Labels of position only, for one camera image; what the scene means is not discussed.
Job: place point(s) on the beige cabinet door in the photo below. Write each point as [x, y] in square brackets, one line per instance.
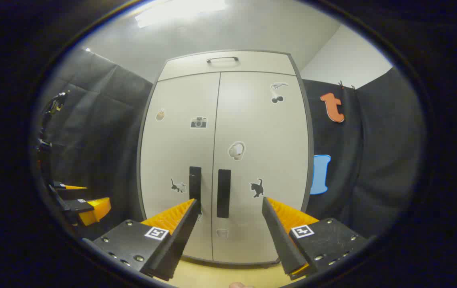
[172, 152]
[268, 140]

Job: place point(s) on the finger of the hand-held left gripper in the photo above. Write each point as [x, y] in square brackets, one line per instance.
[66, 186]
[92, 210]

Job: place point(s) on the beige double-door shoe cabinet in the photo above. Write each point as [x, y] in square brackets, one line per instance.
[140, 160]

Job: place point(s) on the black backdrop cloth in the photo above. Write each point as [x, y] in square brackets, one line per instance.
[96, 128]
[380, 152]

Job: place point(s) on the beige cabinet drawer front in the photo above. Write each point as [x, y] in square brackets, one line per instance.
[188, 68]

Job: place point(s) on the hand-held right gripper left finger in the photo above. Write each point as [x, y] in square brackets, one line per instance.
[180, 236]

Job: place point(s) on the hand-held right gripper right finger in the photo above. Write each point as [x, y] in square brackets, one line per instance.
[278, 236]

